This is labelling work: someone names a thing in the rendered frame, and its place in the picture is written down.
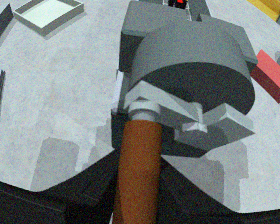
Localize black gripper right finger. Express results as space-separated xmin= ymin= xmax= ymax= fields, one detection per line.
xmin=156 ymin=157 xmax=280 ymax=224

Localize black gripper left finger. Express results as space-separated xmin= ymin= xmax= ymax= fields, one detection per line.
xmin=0 ymin=148 xmax=121 ymax=224

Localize red rectangular block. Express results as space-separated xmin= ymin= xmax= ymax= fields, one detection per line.
xmin=249 ymin=49 xmax=280 ymax=104

